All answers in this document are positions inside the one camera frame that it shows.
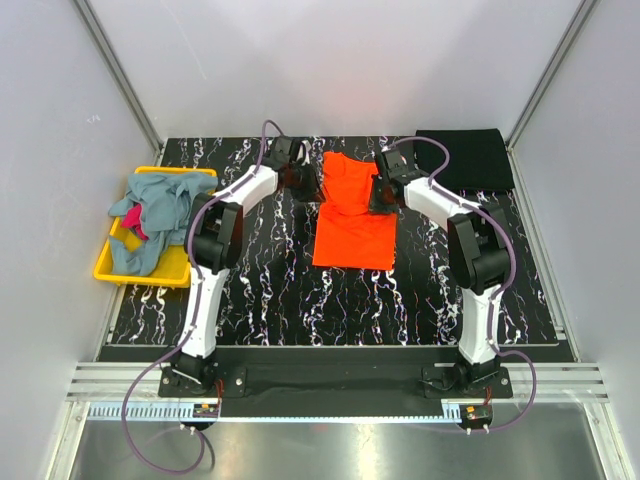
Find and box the orange t-shirt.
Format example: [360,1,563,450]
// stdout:
[312,151,397,271]

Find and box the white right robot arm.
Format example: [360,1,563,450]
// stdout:
[369,174,516,397]

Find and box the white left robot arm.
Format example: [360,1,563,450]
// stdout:
[171,164,324,396]

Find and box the folded black t-shirt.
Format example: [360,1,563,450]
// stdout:
[415,128,515,192]

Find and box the grey-blue crumpled t-shirt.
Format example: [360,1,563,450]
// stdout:
[108,170,218,276]

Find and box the yellow plastic bin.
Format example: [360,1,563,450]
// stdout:
[93,167,218,288]

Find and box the pink crumpled garment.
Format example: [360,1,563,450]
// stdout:
[121,204,148,241]

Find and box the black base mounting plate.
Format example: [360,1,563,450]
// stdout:
[157,344,514,419]

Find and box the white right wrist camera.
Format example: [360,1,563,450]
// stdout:
[375,148,420,183]

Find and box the aluminium frame rail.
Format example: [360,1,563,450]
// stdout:
[87,400,462,424]

